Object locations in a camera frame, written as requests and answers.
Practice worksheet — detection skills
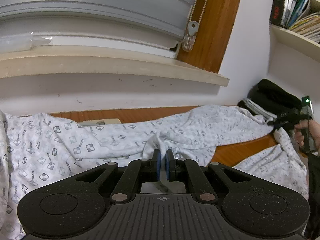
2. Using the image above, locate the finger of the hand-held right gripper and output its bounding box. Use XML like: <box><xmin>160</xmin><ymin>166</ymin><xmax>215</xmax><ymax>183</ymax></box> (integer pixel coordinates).
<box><xmin>267</xmin><ymin>116</ymin><xmax>288</xmax><ymax>130</ymax></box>

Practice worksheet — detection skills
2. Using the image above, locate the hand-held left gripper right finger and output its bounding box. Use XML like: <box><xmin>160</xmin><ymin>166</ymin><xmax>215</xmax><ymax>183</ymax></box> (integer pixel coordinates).
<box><xmin>166</xmin><ymin>149</ymin><xmax>263</xmax><ymax>203</ymax></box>

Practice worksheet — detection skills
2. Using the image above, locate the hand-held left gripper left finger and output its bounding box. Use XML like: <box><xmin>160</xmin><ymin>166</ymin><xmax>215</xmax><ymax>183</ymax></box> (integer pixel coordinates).
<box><xmin>65</xmin><ymin>149</ymin><xmax>162</xmax><ymax>203</ymax></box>

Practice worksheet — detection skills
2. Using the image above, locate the white patterned pajama garment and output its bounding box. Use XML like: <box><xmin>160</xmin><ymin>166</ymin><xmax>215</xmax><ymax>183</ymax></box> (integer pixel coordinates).
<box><xmin>0</xmin><ymin>104</ymin><xmax>310</xmax><ymax>240</ymax></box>

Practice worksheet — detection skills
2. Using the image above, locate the person's right hand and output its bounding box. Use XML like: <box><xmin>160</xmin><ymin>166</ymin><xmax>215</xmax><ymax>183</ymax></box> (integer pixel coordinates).
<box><xmin>294</xmin><ymin>120</ymin><xmax>311</xmax><ymax>153</ymax></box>

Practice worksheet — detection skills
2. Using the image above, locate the black folded hoodie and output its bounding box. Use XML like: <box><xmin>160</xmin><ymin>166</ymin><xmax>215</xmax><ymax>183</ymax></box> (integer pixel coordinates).
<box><xmin>247</xmin><ymin>86</ymin><xmax>300</xmax><ymax>117</ymax></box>

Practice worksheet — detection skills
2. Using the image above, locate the folded white patterned garment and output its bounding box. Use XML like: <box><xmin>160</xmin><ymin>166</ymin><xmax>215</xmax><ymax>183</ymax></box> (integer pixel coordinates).
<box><xmin>244</xmin><ymin>98</ymin><xmax>278</xmax><ymax>125</ymax></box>

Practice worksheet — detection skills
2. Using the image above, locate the white bookshelf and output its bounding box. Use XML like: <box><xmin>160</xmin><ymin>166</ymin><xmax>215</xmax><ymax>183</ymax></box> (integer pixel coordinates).
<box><xmin>269</xmin><ymin>0</ymin><xmax>320</xmax><ymax>64</ymax></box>

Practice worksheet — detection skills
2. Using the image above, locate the wooden window trim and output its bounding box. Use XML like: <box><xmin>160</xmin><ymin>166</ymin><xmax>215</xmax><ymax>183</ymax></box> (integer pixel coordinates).
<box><xmin>176</xmin><ymin>0</ymin><xmax>245</xmax><ymax>73</ymax></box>

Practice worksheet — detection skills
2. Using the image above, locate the beige window sill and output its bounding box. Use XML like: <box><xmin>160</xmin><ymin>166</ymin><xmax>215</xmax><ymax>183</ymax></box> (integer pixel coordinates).
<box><xmin>0</xmin><ymin>45</ymin><xmax>230</xmax><ymax>87</ymax></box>

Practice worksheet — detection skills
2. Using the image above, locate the row of upright books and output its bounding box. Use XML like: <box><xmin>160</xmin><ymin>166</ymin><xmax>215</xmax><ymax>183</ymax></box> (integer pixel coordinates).
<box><xmin>269</xmin><ymin>0</ymin><xmax>312</xmax><ymax>29</ymax></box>

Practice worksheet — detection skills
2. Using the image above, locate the grey window blind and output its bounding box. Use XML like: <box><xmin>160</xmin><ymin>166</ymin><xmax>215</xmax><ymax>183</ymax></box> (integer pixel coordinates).
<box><xmin>0</xmin><ymin>0</ymin><xmax>204</xmax><ymax>43</ymax></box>

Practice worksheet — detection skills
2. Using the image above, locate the clear plastic bag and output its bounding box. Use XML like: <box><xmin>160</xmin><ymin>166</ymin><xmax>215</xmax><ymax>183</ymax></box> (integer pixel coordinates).
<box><xmin>0</xmin><ymin>32</ymin><xmax>53</xmax><ymax>53</ymax></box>

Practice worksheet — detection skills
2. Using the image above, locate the clear plastic cord clip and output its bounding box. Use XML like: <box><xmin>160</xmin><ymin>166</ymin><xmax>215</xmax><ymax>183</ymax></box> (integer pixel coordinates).
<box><xmin>181</xmin><ymin>21</ymin><xmax>199</xmax><ymax>52</ymax></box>

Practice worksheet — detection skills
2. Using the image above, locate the beaded blind cord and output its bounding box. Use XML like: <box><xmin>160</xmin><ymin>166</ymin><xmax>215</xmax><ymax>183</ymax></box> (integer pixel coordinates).
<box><xmin>188</xmin><ymin>0</ymin><xmax>213</xmax><ymax>24</ymax></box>

